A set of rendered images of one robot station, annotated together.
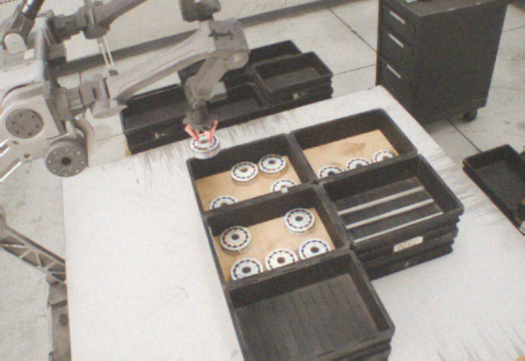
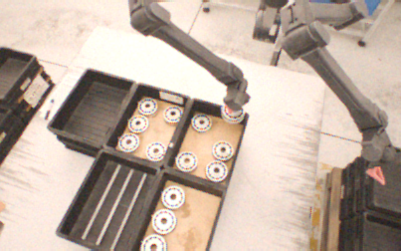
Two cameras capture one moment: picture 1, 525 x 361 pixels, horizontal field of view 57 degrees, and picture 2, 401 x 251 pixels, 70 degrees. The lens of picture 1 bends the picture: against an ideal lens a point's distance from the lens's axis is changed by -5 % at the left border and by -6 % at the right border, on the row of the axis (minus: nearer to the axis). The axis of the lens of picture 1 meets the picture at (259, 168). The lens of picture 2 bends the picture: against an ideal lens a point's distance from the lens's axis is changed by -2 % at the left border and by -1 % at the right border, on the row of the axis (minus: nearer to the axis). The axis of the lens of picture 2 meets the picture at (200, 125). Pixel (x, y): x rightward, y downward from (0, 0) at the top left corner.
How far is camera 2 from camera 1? 165 cm
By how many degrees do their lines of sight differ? 66
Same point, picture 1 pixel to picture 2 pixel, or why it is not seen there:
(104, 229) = (257, 83)
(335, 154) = (196, 223)
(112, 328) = (187, 63)
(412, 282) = not seen: hidden behind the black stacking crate
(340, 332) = (84, 125)
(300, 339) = (97, 108)
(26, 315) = not seen: hidden behind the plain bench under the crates
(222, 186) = (225, 135)
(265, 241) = (162, 130)
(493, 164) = not seen: outside the picture
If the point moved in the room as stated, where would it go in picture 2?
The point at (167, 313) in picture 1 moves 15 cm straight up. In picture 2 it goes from (176, 85) to (175, 69)
